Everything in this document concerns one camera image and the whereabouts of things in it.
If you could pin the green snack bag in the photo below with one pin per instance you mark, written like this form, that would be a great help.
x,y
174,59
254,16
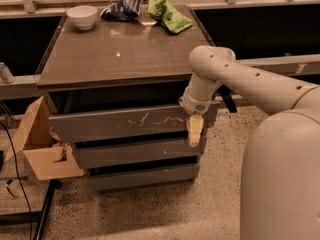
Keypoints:
x,y
167,15

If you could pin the white ceramic bowl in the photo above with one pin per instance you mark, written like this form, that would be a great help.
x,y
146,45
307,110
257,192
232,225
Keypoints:
x,y
83,17

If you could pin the grey drawer cabinet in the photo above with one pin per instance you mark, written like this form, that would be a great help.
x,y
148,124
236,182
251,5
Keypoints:
x,y
118,65

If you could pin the blue snack bag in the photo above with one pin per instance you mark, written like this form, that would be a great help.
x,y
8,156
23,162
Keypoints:
x,y
122,11

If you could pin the grey middle drawer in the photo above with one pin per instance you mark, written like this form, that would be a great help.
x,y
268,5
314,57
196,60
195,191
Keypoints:
x,y
136,152

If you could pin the grey top drawer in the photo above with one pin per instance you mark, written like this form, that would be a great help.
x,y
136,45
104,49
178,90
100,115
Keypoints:
x,y
112,124

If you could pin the cardboard box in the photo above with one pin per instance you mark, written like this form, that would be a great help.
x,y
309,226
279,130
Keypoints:
x,y
37,141

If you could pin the grey drawer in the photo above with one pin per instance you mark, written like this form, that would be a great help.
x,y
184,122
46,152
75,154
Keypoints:
x,y
137,179
112,124
136,152

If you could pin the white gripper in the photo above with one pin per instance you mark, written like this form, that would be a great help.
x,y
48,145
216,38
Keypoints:
x,y
195,105

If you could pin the black metal floor frame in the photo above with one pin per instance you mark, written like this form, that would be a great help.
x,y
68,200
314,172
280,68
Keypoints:
x,y
36,219

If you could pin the grey bottom drawer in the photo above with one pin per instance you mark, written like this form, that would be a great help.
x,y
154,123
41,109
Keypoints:
x,y
137,179

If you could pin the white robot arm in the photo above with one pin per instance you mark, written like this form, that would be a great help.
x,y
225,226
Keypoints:
x,y
280,177

